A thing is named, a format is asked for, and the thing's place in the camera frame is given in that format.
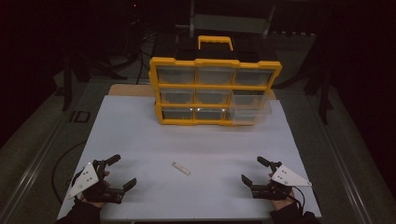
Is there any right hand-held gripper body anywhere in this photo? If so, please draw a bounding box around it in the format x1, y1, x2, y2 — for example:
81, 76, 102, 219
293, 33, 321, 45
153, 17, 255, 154
250, 161, 313, 201

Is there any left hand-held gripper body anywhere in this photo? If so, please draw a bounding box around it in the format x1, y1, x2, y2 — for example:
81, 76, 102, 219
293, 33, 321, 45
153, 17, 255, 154
65, 160, 126, 205

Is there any clear plastic drawer pulled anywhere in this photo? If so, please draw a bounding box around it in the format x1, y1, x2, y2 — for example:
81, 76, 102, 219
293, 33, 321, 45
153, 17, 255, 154
228, 92, 273, 126

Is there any small white stick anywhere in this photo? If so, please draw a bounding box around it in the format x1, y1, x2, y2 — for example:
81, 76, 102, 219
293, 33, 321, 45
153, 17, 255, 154
171, 161, 192, 176

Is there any person's left hand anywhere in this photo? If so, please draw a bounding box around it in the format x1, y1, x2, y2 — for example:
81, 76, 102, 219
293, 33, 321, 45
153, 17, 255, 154
80, 170, 112, 210

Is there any person's right hand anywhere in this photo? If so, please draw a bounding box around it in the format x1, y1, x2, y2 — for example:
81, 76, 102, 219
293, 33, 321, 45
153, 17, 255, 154
268, 173, 297, 212

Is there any black stand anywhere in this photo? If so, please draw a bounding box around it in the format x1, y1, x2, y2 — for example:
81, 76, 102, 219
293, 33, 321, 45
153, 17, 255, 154
303, 59, 335, 125

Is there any yellow drawer organizer cabinet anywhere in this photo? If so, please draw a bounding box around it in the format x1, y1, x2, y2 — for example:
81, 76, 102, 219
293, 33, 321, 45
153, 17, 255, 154
148, 35, 283, 127

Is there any set of clear plastic drawers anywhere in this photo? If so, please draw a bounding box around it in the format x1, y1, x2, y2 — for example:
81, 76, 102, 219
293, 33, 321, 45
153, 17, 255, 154
156, 65, 275, 121

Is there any black cable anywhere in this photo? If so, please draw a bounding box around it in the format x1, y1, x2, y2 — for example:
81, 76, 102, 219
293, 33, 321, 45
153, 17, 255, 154
290, 185, 306, 217
50, 139, 89, 204

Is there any grey metal frame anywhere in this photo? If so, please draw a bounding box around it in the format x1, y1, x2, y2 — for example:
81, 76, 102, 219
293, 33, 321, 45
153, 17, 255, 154
188, 0, 277, 39

